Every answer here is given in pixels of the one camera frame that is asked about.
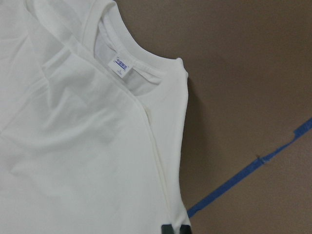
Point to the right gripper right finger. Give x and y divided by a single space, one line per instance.
185 227

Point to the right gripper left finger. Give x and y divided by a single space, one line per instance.
167 228

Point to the white long-sleeve printed shirt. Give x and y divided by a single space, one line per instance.
91 124

